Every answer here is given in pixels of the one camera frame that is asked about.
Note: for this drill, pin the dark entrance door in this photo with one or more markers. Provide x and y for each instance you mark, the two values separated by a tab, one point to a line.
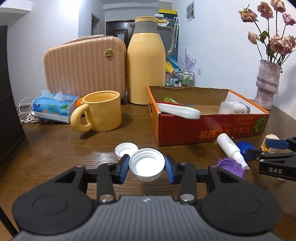
120	29

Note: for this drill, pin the small white tube bottle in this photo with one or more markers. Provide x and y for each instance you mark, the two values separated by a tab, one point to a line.
231	150

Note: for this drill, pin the pink ceramic vase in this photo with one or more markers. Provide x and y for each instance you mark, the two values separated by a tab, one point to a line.
268	79

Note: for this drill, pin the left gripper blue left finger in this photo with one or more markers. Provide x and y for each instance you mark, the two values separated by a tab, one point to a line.
121	169

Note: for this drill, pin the red white lint brush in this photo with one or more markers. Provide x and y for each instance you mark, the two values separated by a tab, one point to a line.
180	111

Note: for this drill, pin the pink ribbed suitcase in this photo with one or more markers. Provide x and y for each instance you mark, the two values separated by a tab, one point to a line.
85	65

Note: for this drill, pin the yellow box on fridge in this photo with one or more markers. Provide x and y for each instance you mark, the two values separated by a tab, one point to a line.
169	12

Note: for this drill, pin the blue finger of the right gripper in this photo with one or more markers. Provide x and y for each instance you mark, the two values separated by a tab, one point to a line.
265	158
288	143

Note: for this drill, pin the yellow thermos jug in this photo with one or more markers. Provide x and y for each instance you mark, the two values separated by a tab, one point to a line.
146	58

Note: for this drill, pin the purple gear-shaped cap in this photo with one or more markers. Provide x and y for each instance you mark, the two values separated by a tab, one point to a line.
231	166

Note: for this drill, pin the dried pink roses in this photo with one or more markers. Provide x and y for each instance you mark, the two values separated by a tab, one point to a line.
271	20

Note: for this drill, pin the grey refrigerator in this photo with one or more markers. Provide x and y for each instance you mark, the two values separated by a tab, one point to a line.
166	35

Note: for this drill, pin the blue tissue pack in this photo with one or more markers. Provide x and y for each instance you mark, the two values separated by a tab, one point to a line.
54	106

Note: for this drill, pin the wire trolley with bottles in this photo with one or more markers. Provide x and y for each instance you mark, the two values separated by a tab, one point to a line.
180	79

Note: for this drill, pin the white plastic jar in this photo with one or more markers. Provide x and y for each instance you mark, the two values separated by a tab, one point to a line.
229	107

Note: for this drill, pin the white ribbed bottle cap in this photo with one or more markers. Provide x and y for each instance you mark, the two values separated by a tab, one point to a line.
147	164

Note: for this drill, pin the blue round lid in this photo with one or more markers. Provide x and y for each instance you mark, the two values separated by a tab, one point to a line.
244	146

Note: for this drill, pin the red cardboard box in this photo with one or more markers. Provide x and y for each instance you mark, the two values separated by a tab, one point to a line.
170	129

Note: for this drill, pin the wall picture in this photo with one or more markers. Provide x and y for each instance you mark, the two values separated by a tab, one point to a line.
190	11

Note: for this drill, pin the yellow mug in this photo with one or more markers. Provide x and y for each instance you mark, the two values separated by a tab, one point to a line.
100	112

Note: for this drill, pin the orange fruit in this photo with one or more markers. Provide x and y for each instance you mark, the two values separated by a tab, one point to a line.
79	102

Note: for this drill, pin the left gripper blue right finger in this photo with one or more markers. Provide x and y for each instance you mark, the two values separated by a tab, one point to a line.
173	173

